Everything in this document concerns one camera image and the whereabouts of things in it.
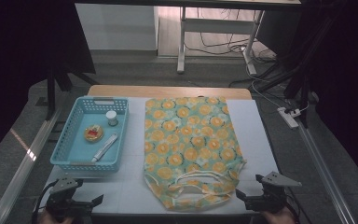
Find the aluminium rail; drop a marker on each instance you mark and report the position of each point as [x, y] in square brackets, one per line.
[24, 161]
[326, 177]

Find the silver white tube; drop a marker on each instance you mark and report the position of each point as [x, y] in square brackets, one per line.
[105, 147]

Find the light blue perforated plastic basket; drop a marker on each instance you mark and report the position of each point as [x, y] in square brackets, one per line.
[74, 152]

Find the white power strip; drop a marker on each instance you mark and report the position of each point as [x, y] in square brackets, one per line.
[287, 117]

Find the black metal stand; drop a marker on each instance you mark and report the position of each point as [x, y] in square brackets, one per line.
[51, 93]
[301, 77]

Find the black curtain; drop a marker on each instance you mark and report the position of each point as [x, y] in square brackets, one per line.
[348, 77]
[18, 62]

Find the person's left hand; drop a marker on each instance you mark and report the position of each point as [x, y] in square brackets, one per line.
[48, 219]

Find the white table mat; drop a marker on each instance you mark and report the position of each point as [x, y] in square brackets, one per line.
[254, 140]

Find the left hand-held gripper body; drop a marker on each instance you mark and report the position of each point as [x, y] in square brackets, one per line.
[62, 199]

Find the orange slice print fabric bag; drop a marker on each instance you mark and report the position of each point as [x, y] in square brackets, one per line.
[192, 146]

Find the small white-capped bottle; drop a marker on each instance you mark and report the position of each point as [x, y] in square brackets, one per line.
[112, 117]

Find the white cabinet panel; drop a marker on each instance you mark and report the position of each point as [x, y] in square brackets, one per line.
[115, 26]

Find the white frame desk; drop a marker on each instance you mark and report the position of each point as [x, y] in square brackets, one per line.
[217, 26]

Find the person's right hand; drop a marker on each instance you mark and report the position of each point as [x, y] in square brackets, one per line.
[279, 217]

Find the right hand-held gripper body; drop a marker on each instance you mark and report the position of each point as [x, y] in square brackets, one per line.
[270, 199]

